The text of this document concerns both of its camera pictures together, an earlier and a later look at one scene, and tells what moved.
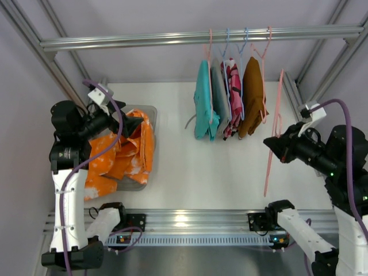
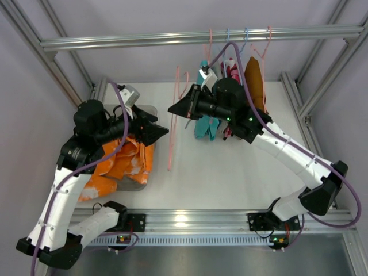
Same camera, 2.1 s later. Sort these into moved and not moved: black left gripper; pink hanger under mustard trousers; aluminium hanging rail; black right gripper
Moved: black right gripper; black left gripper
Not moved: aluminium hanging rail; pink hanger under mustard trousers
